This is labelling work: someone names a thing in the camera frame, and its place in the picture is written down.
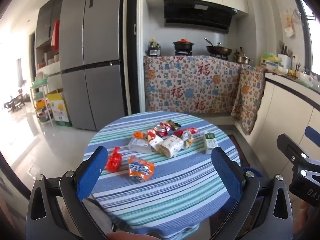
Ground small printed cloth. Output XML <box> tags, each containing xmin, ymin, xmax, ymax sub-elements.
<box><xmin>230</xmin><ymin>65</ymin><xmax>266</xmax><ymax>135</ymax></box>

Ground black range hood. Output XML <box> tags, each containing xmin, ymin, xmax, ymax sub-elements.
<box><xmin>164</xmin><ymin>0</ymin><xmax>237</xmax><ymax>34</ymax></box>

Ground yellow green bag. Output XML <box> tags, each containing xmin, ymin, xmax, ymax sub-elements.
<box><xmin>260</xmin><ymin>52</ymin><xmax>279</xmax><ymax>68</ymax></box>

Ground red hanging item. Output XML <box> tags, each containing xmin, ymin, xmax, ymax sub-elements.
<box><xmin>51</xmin><ymin>20</ymin><xmax>60</xmax><ymax>47</ymax></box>

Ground grey side cabinet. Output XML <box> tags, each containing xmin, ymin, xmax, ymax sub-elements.
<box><xmin>35</xmin><ymin>0</ymin><xmax>64</xmax><ymax>75</ymax></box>

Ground person's left hand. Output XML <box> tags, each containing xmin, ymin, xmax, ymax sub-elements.
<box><xmin>107</xmin><ymin>231</ymin><xmax>152</xmax><ymax>240</ymax></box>

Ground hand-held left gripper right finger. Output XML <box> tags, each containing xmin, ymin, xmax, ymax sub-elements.
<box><xmin>211</xmin><ymin>147</ymin><xmax>293</xmax><ymax>240</ymax></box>

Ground dark gold wrapper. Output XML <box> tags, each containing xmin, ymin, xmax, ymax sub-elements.
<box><xmin>166</xmin><ymin>120</ymin><xmax>182</xmax><ymax>130</ymax></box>

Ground patterned floor mat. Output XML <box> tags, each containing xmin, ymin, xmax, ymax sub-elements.
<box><xmin>226</xmin><ymin>134</ymin><xmax>242</xmax><ymax>153</ymax></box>

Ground crushed red can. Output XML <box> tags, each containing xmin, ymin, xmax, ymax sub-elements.
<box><xmin>154</xmin><ymin>126</ymin><xmax>172</xmax><ymax>137</ymax></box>

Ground grey refrigerator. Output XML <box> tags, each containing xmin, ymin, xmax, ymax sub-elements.
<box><xmin>59</xmin><ymin>0</ymin><xmax>125</xmax><ymax>131</ymax></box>

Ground orange snack packet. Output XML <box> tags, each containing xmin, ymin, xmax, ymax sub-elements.
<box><xmin>128</xmin><ymin>155</ymin><xmax>155</xmax><ymax>183</ymax></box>

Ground white lower cabinets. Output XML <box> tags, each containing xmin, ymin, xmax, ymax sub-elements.
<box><xmin>246</xmin><ymin>72</ymin><xmax>320</xmax><ymax>188</ymax></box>

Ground round table striped tablecloth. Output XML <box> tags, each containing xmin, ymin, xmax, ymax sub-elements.
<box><xmin>84</xmin><ymin>112</ymin><xmax>244</xmax><ymax>238</ymax></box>

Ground bowls on counter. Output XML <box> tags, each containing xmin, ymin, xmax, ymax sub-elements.
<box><xmin>291</xmin><ymin>67</ymin><xmax>320</xmax><ymax>88</ymax></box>

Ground white carton box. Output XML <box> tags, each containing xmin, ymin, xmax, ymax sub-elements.
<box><xmin>128</xmin><ymin>137</ymin><xmax>157</xmax><ymax>153</ymax></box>

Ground yellow and white wrapper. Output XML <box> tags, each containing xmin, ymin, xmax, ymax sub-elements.
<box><xmin>180</xmin><ymin>130</ymin><xmax>195</xmax><ymax>149</ymax></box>

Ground white utensil holder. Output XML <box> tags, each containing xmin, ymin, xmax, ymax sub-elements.
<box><xmin>278</xmin><ymin>42</ymin><xmax>293</xmax><ymax>69</ymax></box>

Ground orange and white packet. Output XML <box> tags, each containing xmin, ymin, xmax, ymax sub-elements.
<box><xmin>147</xmin><ymin>129</ymin><xmax>163</xmax><ymax>144</ymax></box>

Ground red crinkly wrapper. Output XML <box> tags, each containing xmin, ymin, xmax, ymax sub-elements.
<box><xmin>104</xmin><ymin>147</ymin><xmax>122</xmax><ymax>172</ymax></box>

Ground wok with lid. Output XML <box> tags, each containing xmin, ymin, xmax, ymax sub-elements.
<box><xmin>204</xmin><ymin>38</ymin><xmax>233</xmax><ymax>55</ymax></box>

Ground black pot orange lid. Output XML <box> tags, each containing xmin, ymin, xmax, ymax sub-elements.
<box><xmin>172</xmin><ymin>38</ymin><xmax>195</xmax><ymax>52</ymax></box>

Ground long red wrapper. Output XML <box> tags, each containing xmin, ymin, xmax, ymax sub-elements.
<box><xmin>172</xmin><ymin>128</ymin><xmax>198</xmax><ymax>138</ymax></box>

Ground dark wooden furniture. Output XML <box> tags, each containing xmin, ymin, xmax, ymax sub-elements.
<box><xmin>4</xmin><ymin>94</ymin><xmax>25</xmax><ymax>112</ymax></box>

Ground large printed cloth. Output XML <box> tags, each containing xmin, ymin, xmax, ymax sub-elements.
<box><xmin>143</xmin><ymin>55</ymin><xmax>242</xmax><ymax>117</ymax></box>

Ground hanging wall items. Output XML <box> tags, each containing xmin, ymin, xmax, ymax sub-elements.
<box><xmin>284</xmin><ymin>10</ymin><xmax>300</xmax><ymax>38</ymax></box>

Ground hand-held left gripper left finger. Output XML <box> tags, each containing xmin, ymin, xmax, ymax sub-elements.
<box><xmin>26</xmin><ymin>146</ymin><xmax>110</xmax><ymax>240</ymax></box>

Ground green and white milk carton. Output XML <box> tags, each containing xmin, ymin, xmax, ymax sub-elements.
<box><xmin>203</xmin><ymin>132</ymin><xmax>218</xmax><ymax>154</ymax></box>

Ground shelf rack with basins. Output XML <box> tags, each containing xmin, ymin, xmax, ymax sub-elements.
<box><xmin>30</xmin><ymin>72</ymin><xmax>54</xmax><ymax>125</ymax></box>

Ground condiment rack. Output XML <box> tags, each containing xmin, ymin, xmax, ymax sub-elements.
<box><xmin>146</xmin><ymin>38</ymin><xmax>162</xmax><ymax>56</ymax></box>

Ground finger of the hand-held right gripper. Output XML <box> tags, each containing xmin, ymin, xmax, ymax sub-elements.
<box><xmin>276</xmin><ymin>134</ymin><xmax>320</xmax><ymax>179</ymax></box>
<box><xmin>305</xmin><ymin>126</ymin><xmax>320</xmax><ymax>143</ymax></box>

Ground steel pot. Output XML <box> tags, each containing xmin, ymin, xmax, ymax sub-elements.
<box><xmin>234</xmin><ymin>51</ymin><xmax>250</xmax><ymax>64</ymax></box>

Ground yellow cardboard box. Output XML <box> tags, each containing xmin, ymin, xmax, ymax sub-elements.
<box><xmin>46</xmin><ymin>92</ymin><xmax>73</xmax><ymax>127</ymax></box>

